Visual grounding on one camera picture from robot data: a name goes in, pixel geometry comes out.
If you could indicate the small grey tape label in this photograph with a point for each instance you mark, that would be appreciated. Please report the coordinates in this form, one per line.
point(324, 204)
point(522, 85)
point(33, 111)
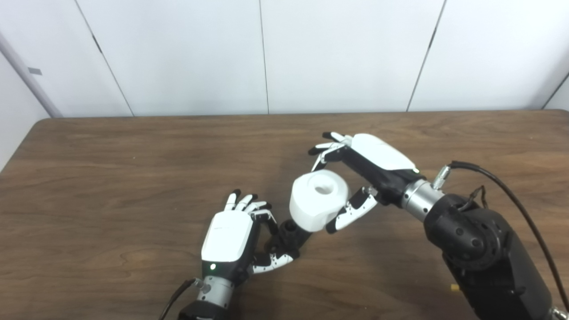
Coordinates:
point(34, 71)

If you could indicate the round white piece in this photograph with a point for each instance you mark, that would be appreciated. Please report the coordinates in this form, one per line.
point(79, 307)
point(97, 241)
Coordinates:
point(311, 206)

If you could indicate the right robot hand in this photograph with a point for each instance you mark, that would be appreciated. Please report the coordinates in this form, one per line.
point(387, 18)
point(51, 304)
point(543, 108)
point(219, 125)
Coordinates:
point(382, 153)

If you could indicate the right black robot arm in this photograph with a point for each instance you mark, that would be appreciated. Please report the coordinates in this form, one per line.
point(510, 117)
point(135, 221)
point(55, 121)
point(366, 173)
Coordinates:
point(480, 253)

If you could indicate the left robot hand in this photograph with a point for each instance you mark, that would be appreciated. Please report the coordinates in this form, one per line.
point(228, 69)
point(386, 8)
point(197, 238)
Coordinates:
point(226, 235)

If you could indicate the grey wall corner post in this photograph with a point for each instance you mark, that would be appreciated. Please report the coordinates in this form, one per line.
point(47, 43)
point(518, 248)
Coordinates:
point(31, 75)

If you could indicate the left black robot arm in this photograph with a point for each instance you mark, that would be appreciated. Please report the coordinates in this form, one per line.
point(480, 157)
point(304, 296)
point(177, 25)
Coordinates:
point(213, 293)

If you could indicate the black flanged holder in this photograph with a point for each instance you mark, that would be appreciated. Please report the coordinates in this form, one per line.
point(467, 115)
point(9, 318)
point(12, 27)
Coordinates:
point(291, 235)

